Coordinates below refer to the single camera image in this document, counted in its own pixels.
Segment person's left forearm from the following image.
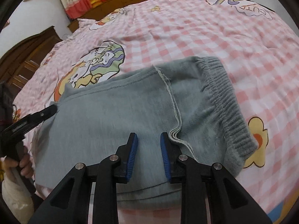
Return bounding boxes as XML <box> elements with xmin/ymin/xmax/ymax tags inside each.
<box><xmin>1</xmin><ymin>167</ymin><xmax>35</xmax><ymax>224</ymax></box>

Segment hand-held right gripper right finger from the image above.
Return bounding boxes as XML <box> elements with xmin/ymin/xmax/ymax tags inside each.
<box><xmin>160</xmin><ymin>132</ymin><xmax>272</xmax><ymax>224</ymax></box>

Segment pink checked cartoon blanket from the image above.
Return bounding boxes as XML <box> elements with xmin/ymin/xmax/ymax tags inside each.
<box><xmin>13</xmin><ymin>0</ymin><xmax>299</xmax><ymax>224</ymax></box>

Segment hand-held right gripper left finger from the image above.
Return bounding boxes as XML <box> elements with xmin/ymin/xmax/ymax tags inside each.
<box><xmin>28</xmin><ymin>133</ymin><xmax>139</xmax><ymax>224</ymax></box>

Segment dark wooden wardrobe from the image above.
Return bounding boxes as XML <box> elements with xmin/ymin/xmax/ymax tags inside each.
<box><xmin>0</xmin><ymin>26</ymin><xmax>62</xmax><ymax>89</ymax></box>

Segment grey pants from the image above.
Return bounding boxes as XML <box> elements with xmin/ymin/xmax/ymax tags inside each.
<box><xmin>33</xmin><ymin>56</ymin><xmax>258</xmax><ymax>209</ymax></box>

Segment wooden headboard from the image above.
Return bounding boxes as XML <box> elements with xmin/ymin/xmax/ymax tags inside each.
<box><xmin>67</xmin><ymin>0</ymin><xmax>244</xmax><ymax>33</ymax></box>

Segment person's left hand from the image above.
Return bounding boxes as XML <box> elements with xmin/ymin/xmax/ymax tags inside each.
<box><xmin>2</xmin><ymin>146</ymin><xmax>35</xmax><ymax>180</ymax></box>

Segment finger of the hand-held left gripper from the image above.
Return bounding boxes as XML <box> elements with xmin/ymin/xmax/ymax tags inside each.
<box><xmin>28</xmin><ymin>104</ymin><xmax>58</xmax><ymax>125</ymax></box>

